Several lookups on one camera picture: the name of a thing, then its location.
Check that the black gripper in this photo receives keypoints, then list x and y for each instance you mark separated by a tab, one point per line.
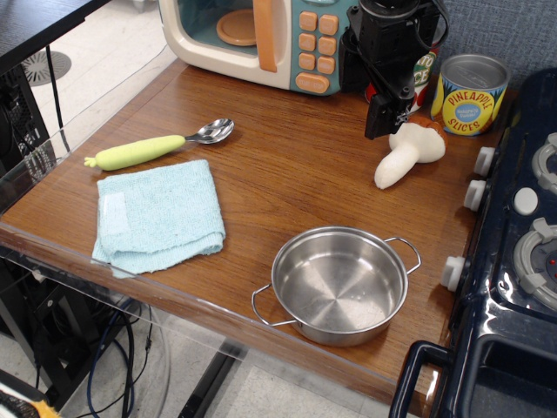
380	46

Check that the light blue cloth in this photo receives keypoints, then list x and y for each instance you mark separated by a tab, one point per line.
152	220

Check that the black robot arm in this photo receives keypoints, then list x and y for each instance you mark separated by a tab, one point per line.
440	34

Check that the plush mushroom toy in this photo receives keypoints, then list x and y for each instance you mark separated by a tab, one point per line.
418	141

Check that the tomato sauce can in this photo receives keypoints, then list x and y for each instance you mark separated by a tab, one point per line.
422	72

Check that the pineapple slices can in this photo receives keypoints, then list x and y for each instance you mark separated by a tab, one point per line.
469	93

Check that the white stove knob upper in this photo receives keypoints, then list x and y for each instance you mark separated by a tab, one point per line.
484	161

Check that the white stove knob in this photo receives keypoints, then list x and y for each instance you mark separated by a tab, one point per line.
484	161
474	194
450	277

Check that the white stove knob middle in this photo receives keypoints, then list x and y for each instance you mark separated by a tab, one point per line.
474	194

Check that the toy microwave oven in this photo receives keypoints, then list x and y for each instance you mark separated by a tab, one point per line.
291	45

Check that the white stove knob lower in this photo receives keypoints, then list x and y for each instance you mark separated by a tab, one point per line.
450	277

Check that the stainless steel pot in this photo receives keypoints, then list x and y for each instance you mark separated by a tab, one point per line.
341	286

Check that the dark blue toy stove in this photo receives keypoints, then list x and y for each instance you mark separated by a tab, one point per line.
500	360

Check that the clear acrylic table guard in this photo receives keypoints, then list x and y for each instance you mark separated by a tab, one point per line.
52	225

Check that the black desk at left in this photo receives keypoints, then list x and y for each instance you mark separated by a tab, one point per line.
28	26

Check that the spoon with green carrot handle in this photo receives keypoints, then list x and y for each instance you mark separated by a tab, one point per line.
139	152

